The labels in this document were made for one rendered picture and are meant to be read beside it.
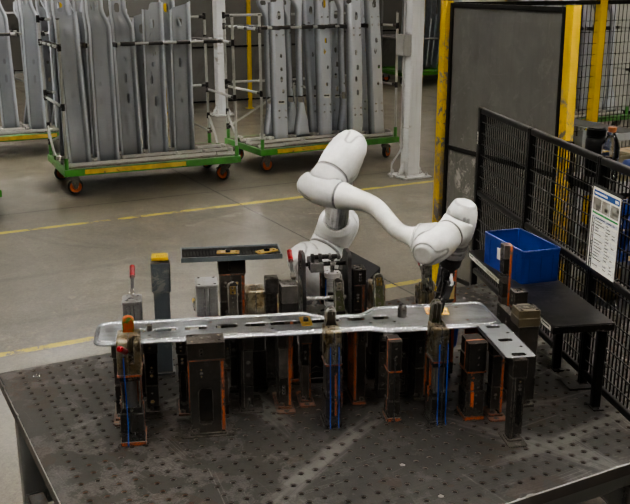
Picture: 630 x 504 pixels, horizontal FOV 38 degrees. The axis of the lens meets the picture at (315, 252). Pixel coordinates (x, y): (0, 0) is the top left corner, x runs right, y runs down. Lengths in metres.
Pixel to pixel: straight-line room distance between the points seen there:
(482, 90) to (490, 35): 0.34
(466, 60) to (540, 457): 3.54
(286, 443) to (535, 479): 0.78
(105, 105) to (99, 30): 0.76
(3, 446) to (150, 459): 1.81
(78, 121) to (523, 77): 5.46
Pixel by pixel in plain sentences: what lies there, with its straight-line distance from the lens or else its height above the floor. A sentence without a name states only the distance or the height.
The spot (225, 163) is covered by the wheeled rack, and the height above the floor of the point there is 0.21.
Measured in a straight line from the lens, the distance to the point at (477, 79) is 5.95.
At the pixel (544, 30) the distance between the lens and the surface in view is 5.47.
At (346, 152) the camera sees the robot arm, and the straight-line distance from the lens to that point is 3.32.
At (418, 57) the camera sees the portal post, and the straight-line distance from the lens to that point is 10.16.
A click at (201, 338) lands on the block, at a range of 2.95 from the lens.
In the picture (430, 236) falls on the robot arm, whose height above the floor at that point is 1.36.
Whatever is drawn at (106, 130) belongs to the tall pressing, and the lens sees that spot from 9.85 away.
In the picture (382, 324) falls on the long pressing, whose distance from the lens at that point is 3.13.
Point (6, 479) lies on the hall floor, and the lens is 4.39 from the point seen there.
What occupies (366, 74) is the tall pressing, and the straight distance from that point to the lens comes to 11.51.
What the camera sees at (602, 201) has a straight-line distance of 3.26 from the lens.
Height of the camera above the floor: 2.13
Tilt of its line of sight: 17 degrees down
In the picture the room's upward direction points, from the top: straight up
